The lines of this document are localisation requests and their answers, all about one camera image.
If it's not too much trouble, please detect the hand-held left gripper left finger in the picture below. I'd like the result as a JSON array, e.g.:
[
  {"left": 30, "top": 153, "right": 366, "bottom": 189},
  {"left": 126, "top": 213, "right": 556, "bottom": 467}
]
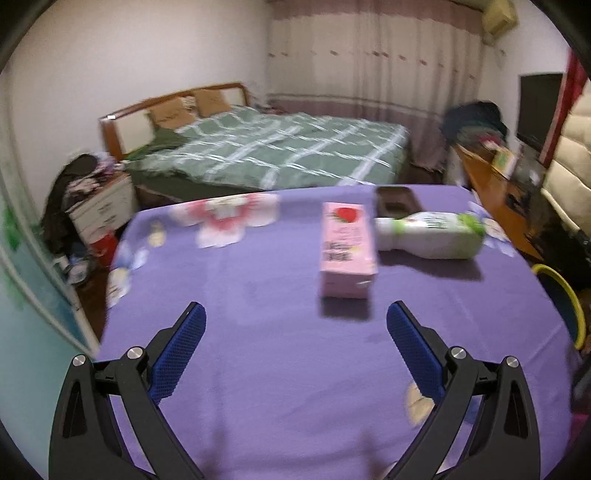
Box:
[{"left": 48, "top": 301, "right": 207, "bottom": 480}]

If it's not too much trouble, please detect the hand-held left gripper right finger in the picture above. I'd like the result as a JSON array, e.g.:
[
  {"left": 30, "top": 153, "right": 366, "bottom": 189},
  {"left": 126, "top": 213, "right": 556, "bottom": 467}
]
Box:
[{"left": 385, "top": 300, "right": 542, "bottom": 480}]

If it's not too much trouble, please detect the white and green bottle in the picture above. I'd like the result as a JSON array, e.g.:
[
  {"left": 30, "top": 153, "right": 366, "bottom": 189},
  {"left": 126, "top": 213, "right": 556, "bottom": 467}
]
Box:
[{"left": 373, "top": 211, "right": 486, "bottom": 261}]

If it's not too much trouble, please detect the pink drink carton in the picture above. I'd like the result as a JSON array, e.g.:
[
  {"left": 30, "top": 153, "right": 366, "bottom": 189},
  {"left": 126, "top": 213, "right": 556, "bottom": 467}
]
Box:
[{"left": 320, "top": 202, "right": 380, "bottom": 300}]

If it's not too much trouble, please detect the yellow-rimmed dark blue trash bin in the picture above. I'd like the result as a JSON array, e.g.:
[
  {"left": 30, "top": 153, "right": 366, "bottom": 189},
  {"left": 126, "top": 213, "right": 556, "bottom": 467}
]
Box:
[{"left": 531, "top": 264, "right": 587, "bottom": 354}]

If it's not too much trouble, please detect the purple floral tablecloth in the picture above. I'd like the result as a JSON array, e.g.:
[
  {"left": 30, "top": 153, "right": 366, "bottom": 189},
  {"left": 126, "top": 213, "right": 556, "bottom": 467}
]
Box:
[{"left": 99, "top": 184, "right": 583, "bottom": 480}]

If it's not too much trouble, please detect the red bucket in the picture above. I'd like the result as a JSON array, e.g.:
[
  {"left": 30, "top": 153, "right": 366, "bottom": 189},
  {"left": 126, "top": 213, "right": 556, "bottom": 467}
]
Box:
[{"left": 90, "top": 231, "right": 118, "bottom": 268}]

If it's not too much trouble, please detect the dark brown tray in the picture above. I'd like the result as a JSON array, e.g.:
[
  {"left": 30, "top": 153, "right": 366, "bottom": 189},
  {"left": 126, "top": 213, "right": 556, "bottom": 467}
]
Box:
[{"left": 374, "top": 185, "right": 424, "bottom": 217}]

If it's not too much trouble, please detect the light teal framed panel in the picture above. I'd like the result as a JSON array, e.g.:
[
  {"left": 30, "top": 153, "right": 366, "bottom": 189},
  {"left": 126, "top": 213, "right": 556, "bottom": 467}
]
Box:
[{"left": 0, "top": 185, "right": 100, "bottom": 361}]

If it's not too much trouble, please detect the white nightstand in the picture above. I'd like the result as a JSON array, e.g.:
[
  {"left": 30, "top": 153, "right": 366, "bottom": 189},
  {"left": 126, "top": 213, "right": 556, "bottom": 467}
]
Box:
[{"left": 67, "top": 173, "right": 137, "bottom": 238}]

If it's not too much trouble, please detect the wooden top cabinet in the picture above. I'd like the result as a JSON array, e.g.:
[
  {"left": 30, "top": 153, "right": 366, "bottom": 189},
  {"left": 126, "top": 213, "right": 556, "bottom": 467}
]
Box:
[{"left": 455, "top": 143, "right": 550, "bottom": 264}]

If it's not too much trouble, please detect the dark clothing heap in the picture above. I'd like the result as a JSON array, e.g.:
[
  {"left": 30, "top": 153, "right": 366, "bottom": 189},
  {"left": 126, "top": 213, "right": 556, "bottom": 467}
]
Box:
[{"left": 41, "top": 154, "right": 125, "bottom": 250}]

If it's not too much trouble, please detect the green checked quilt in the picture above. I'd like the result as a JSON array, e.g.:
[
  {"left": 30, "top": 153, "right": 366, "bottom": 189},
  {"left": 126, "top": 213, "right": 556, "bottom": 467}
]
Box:
[{"left": 127, "top": 105, "right": 409, "bottom": 190}]

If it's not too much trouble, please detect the wooden bed headboard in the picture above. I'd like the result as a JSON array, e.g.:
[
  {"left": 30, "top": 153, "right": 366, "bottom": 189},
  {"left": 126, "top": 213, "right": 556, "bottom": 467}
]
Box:
[{"left": 98, "top": 82, "right": 252, "bottom": 162}]

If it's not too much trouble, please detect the brown pillow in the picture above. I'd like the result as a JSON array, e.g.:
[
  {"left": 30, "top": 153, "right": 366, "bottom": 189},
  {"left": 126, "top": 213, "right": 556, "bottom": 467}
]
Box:
[
  {"left": 148, "top": 99, "right": 197, "bottom": 130},
  {"left": 191, "top": 88, "right": 232, "bottom": 118}
]

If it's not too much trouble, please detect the pile of clothes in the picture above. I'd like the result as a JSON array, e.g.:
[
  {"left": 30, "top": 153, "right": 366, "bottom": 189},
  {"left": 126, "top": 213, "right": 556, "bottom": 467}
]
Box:
[{"left": 441, "top": 100, "right": 509, "bottom": 148}]

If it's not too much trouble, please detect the white puffer jacket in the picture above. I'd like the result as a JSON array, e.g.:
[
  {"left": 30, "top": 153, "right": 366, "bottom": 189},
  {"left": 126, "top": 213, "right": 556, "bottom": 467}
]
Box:
[{"left": 540, "top": 95, "right": 591, "bottom": 232}]

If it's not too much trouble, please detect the black television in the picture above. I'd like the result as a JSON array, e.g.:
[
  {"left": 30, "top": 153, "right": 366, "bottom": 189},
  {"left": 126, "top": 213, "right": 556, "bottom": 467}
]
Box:
[{"left": 516, "top": 73, "right": 566, "bottom": 153}]

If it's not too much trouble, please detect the white and mauve curtain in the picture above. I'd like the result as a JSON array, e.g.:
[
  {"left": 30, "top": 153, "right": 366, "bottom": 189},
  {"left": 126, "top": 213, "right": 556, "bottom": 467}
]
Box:
[{"left": 268, "top": 0, "right": 490, "bottom": 167}]

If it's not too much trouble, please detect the red dotted quilted jacket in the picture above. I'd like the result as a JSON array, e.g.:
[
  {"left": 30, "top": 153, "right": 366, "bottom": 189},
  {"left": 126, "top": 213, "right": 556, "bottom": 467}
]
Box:
[{"left": 538, "top": 48, "right": 591, "bottom": 162}]

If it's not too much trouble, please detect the beige air conditioner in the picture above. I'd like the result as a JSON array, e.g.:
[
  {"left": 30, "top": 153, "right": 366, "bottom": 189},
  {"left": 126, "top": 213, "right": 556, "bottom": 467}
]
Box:
[{"left": 480, "top": 0, "right": 518, "bottom": 35}]

